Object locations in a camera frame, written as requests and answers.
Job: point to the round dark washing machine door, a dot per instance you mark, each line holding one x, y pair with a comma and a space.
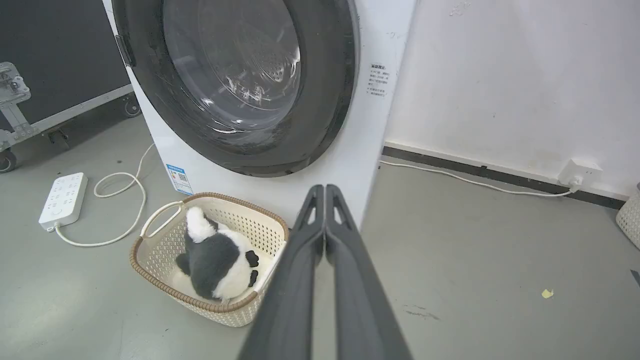
240, 85

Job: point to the black flight case on wheels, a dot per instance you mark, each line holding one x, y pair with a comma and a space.
55, 60

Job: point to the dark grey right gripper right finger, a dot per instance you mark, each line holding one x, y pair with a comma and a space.
357, 295

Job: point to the black and white plush toy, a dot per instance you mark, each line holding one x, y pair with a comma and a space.
220, 260

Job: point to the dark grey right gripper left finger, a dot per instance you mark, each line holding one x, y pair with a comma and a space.
292, 290

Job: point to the cream perforated basket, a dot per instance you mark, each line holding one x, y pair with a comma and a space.
630, 220

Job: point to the cream woven laundry basket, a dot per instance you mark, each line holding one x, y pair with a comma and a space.
165, 250

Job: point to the white wall plug adapter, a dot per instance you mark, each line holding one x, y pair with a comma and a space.
579, 173

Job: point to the white power strip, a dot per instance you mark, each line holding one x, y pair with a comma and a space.
63, 200

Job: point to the white front-load washing machine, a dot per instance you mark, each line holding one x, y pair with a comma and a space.
350, 165

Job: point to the small yellow paper scrap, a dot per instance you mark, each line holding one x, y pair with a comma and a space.
547, 293

